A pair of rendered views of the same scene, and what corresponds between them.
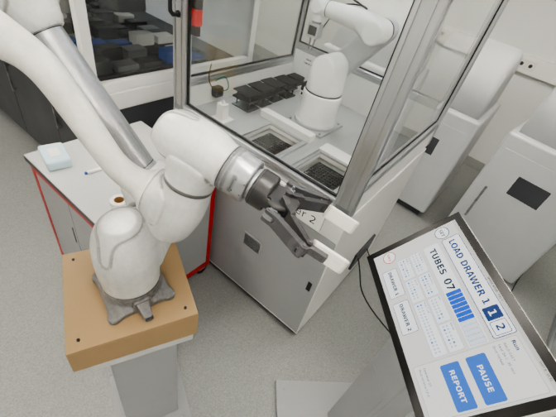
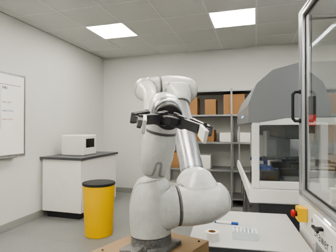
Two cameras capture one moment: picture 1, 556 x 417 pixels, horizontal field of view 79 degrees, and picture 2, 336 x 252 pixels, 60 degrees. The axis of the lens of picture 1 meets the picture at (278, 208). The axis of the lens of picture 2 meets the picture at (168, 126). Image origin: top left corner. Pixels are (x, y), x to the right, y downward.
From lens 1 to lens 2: 0.88 m
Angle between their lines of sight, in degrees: 76
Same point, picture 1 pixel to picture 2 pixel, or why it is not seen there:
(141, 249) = (146, 192)
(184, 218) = (146, 148)
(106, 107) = (185, 131)
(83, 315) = (118, 245)
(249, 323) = not seen: outside the picture
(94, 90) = not seen: hidden behind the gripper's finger
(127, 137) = (188, 147)
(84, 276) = not seen: hidden behind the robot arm
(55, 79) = (146, 98)
